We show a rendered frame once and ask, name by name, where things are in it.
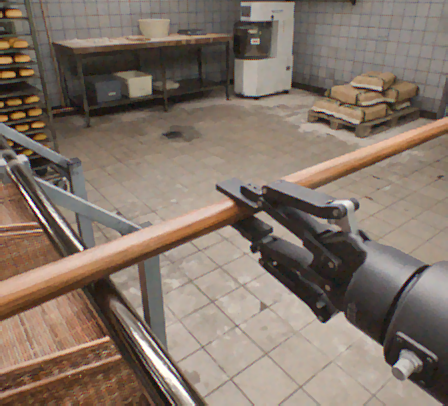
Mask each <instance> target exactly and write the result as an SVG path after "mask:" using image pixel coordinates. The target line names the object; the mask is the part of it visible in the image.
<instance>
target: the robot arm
mask: <svg viewBox="0 0 448 406"><path fill-rule="evenodd" d="M215 189H216V191H218V192H220V193H221V194H223V195H226V196H228V197H229V198H231V199H233V200H234V201H236V202H238V203H239V204H241V205H242V206H244V207H246V208H247V209H249V210H251V211H252V212H254V213H257V212H259V211H262V210H263V211H264V212H265V213H266V214H267V215H269V216H270V217H271V218H273V219H274V220H275V221H276V222H278V223H279V224H280V225H282V226H283V227H284V228H286V229H287V230H288V231H289V232H291V233H292V234H293V235H295V236H296V237H297V238H298V239H300V240H301V241H302V242H303V244H302V245H303V247H304V248H302V247H299V246H297V245H295V244H292V243H290V242H288V241H286V240H283V239H281V238H279V237H277V236H274V235H270V236H268V235H269V234H271V233H273V227H272V226H270V225H268V224H267V223H265V222H264V221H262V220H261V219H259V218H257V217H256V216H254V215H253V216H250V217H248V218H246V219H243V220H241V221H239V222H236V223H234V224H231V225H229V226H230V227H232V228H233V229H235V230H236V231H238V232H239V233H240V235H241V236H242V237H243V238H245V239H246V240H248V241H249V242H251V243H252V245H251V246H250V249H251V251H252V253H253V254H254V253H256V252H259V251H260V252H261V257H260V258H259V264H260V265H261V266H262V267H263V268H264V269H265V271H267V272H268V273H269V274H270V275H271V276H272V277H274V278H275V279H276V280H277V281H278V282H280V283H281V284H282V285H283V286H284V287H285V288H287V289H288V290H289V291H290V292H291V293H293V294H294V295H295V296H296V297H297V298H299V299H300V300H302V301H303V302H304V303H306V304H307V305H308V306H309V307H310V309H311V310H312V311H313V312H314V314H315V315H316V318H317V319H318V320H319V321H320V322H321V323H326V322H327V321H329V320H330V319H331V318H333V317H334V316H335V315H337V314H338V313H339V312H344V316H345V318H346V320H347V321H348V322H349V323H350V324H351V325H353V326H354V327H356V328H357V329H358V330H360V331H361V332H363V333H364V334H365V335H367V336H368V337H369V338H370V339H371V340H373V341H374V342H376V343H377V344H378V345H380V346H381V347H383V355H384V360H385V362H386V363H387V364H389V365H390V366H391V367H392V368H391V371H392V374H393V375H394V377H395V378H396V379H398V380H400V381H404V380H405V379H406V378H407V379H409V380H410V381H412V382H413V383H414V384H416V385H417V386H418V387H420V388H421V389H422V390H423V391H424V392H425V393H427V394H428V395H429V396H431V397H432V398H434V399H435V400H436V401H438V402H439V403H440V404H442V405H443V406H448V261H445V260H441V261H438V262H435V263H433V264H431V265H429V264H427V263H425V262H423V261H421V260H420V259H418V258H416V257H414V256H412V255H410V254H408V253H406V252H404V251H402V250H400V249H398V248H396V247H395V248H394V247H390V246H386V245H382V244H378V243H376V242H374V241H373V240H372V239H370V238H369V237H368V234H367V233H366V232H365V231H363V230H362V229H359V228H358V225H357V221H356V217H355V213H354V212H355V211H357V210H358V209H359V208H360V203H359V201H358V199H356V198H354V197H344V198H336V197H333V196H330V195H324V194H321V193H318V192H316V191H314V190H311V189H308V188H305V187H302V186H299V185H296V184H294V183H291V182H288V181H285V180H282V179H279V180H276V181H274V182H271V183H268V184H266V185H264V186H263V187H260V186H258V185H256V184H254V183H248V184H246V183H244V182H242V181H240V180H239V179H237V178H231V179H228V180H225V181H222V182H219V183H217V184H215ZM309 214H310V215H309ZM311 215H313V216H316V217H317V218H321V219H327V223H328V224H330V225H332V224H334V225H337V226H339V227H340V228H341V229H342V230H341V231H337V230H336V229H334V228H333V227H331V226H330V225H328V224H322V223H320V222H318V221H317V220H316V219H315V218H314V217H312V216H311ZM306 248H307V249H306ZM275 261H276V262H277V263H276V264H275V265H274V264H273V262H275Z"/></svg>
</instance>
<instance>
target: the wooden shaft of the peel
mask: <svg viewBox="0 0 448 406"><path fill-rule="evenodd" d="M446 134H448V117H445V118H443V119H440V120H437V121H435V122H432V123H429V124H426V125H424V126H421V127H419V128H417V129H414V130H411V131H408V132H406V133H403V134H400V135H398V136H395V137H392V138H389V139H387V140H384V141H381V142H379V143H373V144H370V145H369V146H366V147H363V148H361V149H358V150H355V151H352V152H350V153H347V154H344V155H342V156H339V157H336V158H333V159H331V160H328V161H325V162H323V163H320V164H317V165H316V166H313V167H310V168H307V169H305V170H302V171H299V172H297V173H294V174H291V175H288V176H286V177H283V178H280V179H282V180H285V181H288V182H291V183H294V184H296V185H299V186H302V187H305V188H308V189H311V190H316V189H317V188H320V187H322V186H324V185H327V184H329V183H331V182H334V181H336V180H339V179H341V178H343V177H346V176H348V175H350V174H353V173H355V172H358V171H360V170H362V169H365V168H367V167H369V166H371V165H373V164H376V163H378V162H380V161H383V160H385V159H387V158H390V157H392V156H395V155H397V154H399V153H402V152H404V151H406V150H409V149H411V148H414V147H416V146H418V145H421V144H422V143H424V142H429V141H432V140H434V139H436V138H439V137H441V136H443V135H446ZM262 211H263V210H262ZM262 211H259V212H257V213H254V212H252V211H251V210H249V209H247V208H246V207H244V206H242V205H241V204H239V203H238V202H236V201H234V200H233V199H231V198H229V197H227V198H224V199H222V200H219V201H216V202H214V203H212V204H209V205H206V206H204V207H201V208H198V209H196V210H193V211H190V212H187V213H185V214H182V215H179V216H177V217H174V218H171V219H168V220H166V221H163V222H161V223H159V224H156V225H153V226H150V227H148V228H145V229H142V230H140V231H137V232H134V233H131V234H129V235H126V236H123V237H121V238H118V239H115V240H112V241H111V242H108V243H105V244H103V245H100V246H97V247H92V248H89V249H86V250H84V251H81V252H78V253H76V254H73V255H70V256H67V257H65V258H62V259H60V260H58V261H55V262H52V263H49V264H47V265H44V266H41V267H39V268H36V269H33V270H30V271H28V272H25V273H22V274H20V275H17V276H14V277H11V278H9V279H7V280H4V281H2V282H0V322H2V321H4V320H6V319H9V318H10V317H12V316H15V315H17V314H20V313H22V312H24V311H27V310H29V309H31V308H34V307H36V306H38V305H41V304H43V303H46V302H48V301H50V300H53V299H57V298H60V297H61V296H64V295H66V294H68V293H71V292H73V291H75V290H78V289H80V288H83V287H85V286H87V285H90V284H92V283H94V282H97V281H99V280H102V279H104V278H106V277H109V276H111V275H112V274H115V273H117V272H120V271H122V270H124V269H127V268H129V267H131V266H134V265H136V264H139V263H141V262H143V261H146V260H148V259H150V258H153V257H155V256H158V255H160V254H162V253H164V252H166V251H168V250H171V249H173V248H175V247H180V246H183V245H185V244H187V243H190V242H192V241H194V240H197V239H199V238H202V237H204V236H206V235H209V234H211V233H213V232H215V231H217V230H220V229H222V228H224V227H227V226H229V225H231V224H234V223H236V222H239V221H241V220H243V219H246V218H248V217H250V216H253V215H255V214H258V213H260V212H262Z"/></svg>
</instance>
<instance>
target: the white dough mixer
mask: <svg viewBox="0 0 448 406"><path fill-rule="evenodd" d="M294 5H295V2H241V21H240V22H237V23H239V24H237V23H235V24H234V25H233V26H234V27H232V29H233V43H232V49H233V52H234V54H236V55H237V56H236V57H235V66H234V93H236V94H237V95H243V96H255V98H254V99H255V100H259V96H260V95H265V94H269V93H274V92H279V91H284V93H285V94H288V93H289V90H291V78H292V65H293V56H292V44H293V31H294V18H293V15H294ZM246 21H250V23H248V22H247V23H246ZM244 22H245V23H246V24H244ZM255 22H257V23H255ZM242 23H243V24H242ZM248 24H250V25H251V26H247V25H248ZM254 24H255V26H254ZM256 24H259V25H258V26H256ZM237 25H238V26H237ZM239 25H240V26H239ZM241 25H242V26H241ZM243 25H244V26H243ZM245 25H246V26H245Z"/></svg>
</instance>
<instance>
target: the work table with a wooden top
mask: <svg viewBox="0 0 448 406"><path fill-rule="evenodd" d="M79 40H82V41H79V42H70V41H71V40H58V41H52V44H53V46H54V47H56V48H57V54H58V59H59V65H60V76H61V81H62V87H63V91H64V97H65V102H66V108H70V102H69V99H70V100H72V101H73V102H75V103H77V104H78V105H80V106H82V107H83V108H84V112H85V118H86V124H88V125H87V127H91V125H90V124H91V122H90V116H89V110H90V109H96V108H102V107H108V106H113V105H119V104H125V103H130V102H136V101H144V100H149V99H155V98H161V97H163V108H164V112H167V110H166V108H167V96H172V95H178V94H184V93H189V92H195V91H207V90H213V89H218V88H224V87H226V97H227V98H226V100H229V98H228V97H229V54H230V40H233V36H227V35H219V34H212V33H207V35H206V36H204V35H198V36H191V37H189V36H185V35H177V34H168V37H167V38H151V40H146V41H136V40H130V39H126V38H125V37H118V38H114V39H113V40H114V42H110V41H108V42H98V43H93V42H88V41H86V40H87V39H79ZM221 45H226V84H222V83H218V82H215V81H212V80H208V79H205V78H203V77H202V47H211V46H221ZM189 48H198V54H199V78H193V79H186V80H179V81H172V82H173V83H178V85H179V87H178V88H176V89H170V90H166V80H165V65H164V51H168V50H179V49H189ZM158 51H160V53H161V67H162V91H158V90H154V89H152V94H148V95H142V96H136V97H128V96H126V95H123V94H121V99H116V100H110V101H105V102H96V101H94V100H93V99H91V98H89V97H87V96H86V91H85V85H84V79H83V72H82V66H81V60H80V59H83V58H94V57H105V56H115V55H125V54H136V61H137V71H138V72H141V64H140V54H139V53H147V52H158ZM60 52H64V53H67V54H70V55H73V56H75V58H76V64H77V70H78V76H79V82H80V88H81V94H76V95H69V96H68V91H67V86H66V81H65V75H64V69H63V64H62V58H61V53H60Z"/></svg>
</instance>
